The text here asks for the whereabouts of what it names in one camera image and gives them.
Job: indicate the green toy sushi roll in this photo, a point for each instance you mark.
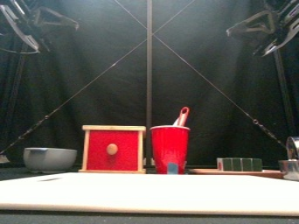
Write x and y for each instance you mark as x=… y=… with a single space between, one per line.
x=241 y=164

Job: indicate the red toy knife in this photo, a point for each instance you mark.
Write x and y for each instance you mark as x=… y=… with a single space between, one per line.
x=185 y=116

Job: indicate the white cutting board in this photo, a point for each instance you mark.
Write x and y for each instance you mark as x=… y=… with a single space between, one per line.
x=147 y=192

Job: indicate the black cloth backdrop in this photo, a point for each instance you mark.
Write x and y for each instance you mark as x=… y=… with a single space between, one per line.
x=98 y=58

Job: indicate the red plastic cup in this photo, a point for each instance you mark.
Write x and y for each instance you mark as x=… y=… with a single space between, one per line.
x=170 y=145

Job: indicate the grey bowl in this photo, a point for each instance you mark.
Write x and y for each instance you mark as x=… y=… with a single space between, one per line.
x=48 y=160

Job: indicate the red wooden box with knob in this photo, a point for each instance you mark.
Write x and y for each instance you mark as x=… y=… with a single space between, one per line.
x=113 y=157

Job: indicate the blue tape piece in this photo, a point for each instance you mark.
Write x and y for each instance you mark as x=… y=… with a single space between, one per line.
x=173 y=168

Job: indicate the black slanted frame post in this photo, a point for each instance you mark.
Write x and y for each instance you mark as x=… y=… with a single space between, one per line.
x=283 y=87

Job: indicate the black vertical frame pole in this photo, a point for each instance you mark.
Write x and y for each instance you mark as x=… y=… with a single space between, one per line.
x=149 y=87

